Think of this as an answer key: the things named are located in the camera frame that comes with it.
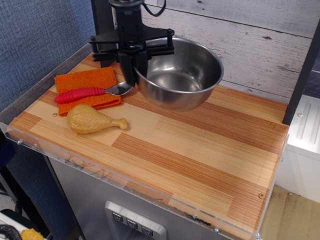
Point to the black vertical post right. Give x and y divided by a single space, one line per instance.
303 77

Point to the silver button control panel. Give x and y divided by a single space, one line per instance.
127 224

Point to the orange folded cloth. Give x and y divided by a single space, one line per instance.
96 78

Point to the clear acrylic counter guard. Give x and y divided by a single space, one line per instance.
219 177

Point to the yellow object bottom left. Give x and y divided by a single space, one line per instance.
31 234

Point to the black vertical post left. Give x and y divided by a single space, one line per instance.
103 23

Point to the black vertical post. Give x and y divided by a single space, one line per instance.
103 23
303 77

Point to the plastic toy chicken drumstick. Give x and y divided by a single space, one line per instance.
84 119

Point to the stainless steel cabinet front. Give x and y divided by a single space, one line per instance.
87 195

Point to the white ribbed appliance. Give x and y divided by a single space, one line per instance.
299 167

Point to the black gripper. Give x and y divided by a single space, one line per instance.
133 39

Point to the stainless steel pot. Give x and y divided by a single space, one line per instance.
181 81

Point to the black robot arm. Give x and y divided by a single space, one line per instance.
131 43

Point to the red handled metal spoon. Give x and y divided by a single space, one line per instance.
119 89

